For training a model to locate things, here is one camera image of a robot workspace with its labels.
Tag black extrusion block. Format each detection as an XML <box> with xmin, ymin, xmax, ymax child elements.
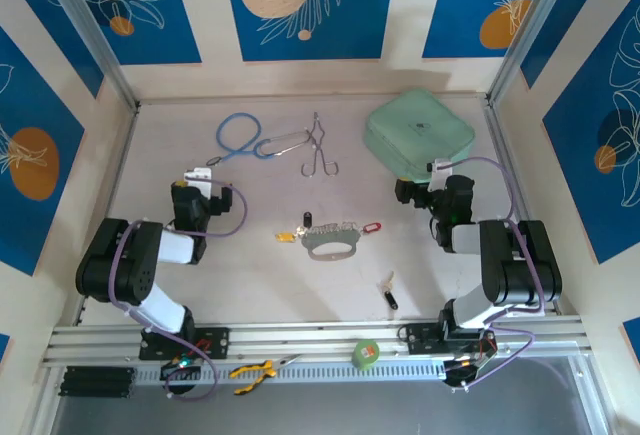
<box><xmin>58</xmin><ymin>365</ymin><xmax>137</xmax><ymax>399</ymax></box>

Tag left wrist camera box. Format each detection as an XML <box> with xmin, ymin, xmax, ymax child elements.
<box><xmin>183</xmin><ymin>167</ymin><xmax>215</xmax><ymax>196</ymax></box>

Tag green tape roll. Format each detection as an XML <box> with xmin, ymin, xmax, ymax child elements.
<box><xmin>351</xmin><ymin>338</ymin><xmax>381</xmax><ymax>370</ymax></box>

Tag metal key holder with rings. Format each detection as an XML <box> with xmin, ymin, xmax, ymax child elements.
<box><xmin>297</xmin><ymin>222</ymin><xmax>362</xmax><ymax>261</ymax></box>

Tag metal crucible tongs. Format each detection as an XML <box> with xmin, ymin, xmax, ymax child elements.
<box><xmin>300</xmin><ymin>111</ymin><xmax>342</xmax><ymax>177</ymax></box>

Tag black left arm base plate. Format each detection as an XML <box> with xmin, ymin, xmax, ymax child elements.
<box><xmin>138</xmin><ymin>325</ymin><xmax>231</xmax><ymax>361</ymax></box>

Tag aluminium frame post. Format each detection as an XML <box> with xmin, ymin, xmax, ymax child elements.
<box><xmin>34</xmin><ymin>0</ymin><xmax>141</xmax><ymax>112</ymax></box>
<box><xmin>485</xmin><ymin>0</ymin><xmax>576</xmax><ymax>106</ymax></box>

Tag aluminium mounting rail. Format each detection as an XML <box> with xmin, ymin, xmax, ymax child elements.
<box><xmin>42</xmin><ymin>317</ymin><xmax>586</xmax><ymax>365</ymax></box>

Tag mint green zip case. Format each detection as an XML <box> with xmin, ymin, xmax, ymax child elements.
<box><xmin>363</xmin><ymin>87</ymin><xmax>476</xmax><ymax>191</ymax></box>

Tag brass key with black tag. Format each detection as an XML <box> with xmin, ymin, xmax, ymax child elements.
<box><xmin>380</xmin><ymin>270</ymin><xmax>399</xmax><ymax>311</ymax></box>

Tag yellow handled pliers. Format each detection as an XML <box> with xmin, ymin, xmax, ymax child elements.
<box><xmin>230</xmin><ymin>354</ymin><xmax>301</xmax><ymax>396</ymax></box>

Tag blue stethoscope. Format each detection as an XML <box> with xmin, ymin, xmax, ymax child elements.
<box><xmin>205</xmin><ymin>112</ymin><xmax>317</xmax><ymax>167</ymax></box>

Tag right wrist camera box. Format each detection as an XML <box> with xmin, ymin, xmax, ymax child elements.
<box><xmin>430</xmin><ymin>157</ymin><xmax>455</xmax><ymax>190</ymax></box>

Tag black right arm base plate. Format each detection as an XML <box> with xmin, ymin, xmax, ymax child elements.
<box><xmin>399</xmin><ymin>323</ymin><xmax>496</xmax><ymax>356</ymax></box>

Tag aluminium side rail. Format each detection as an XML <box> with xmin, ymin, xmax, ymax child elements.
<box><xmin>484</xmin><ymin>99</ymin><xmax>566</xmax><ymax>316</ymax></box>

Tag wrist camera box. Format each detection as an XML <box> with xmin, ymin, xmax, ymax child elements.
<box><xmin>430</xmin><ymin>157</ymin><xmax>455</xmax><ymax>190</ymax></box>
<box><xmin>183</xmin><ymin>167</ymin><xmax>215</xmax><ymax>196</ymax></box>

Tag grey slotted cable duct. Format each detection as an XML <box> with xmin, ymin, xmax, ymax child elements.
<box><xmin>134</xmin><ymin>359</ymin><xmax>451</xmax><ymax>386</ymax></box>

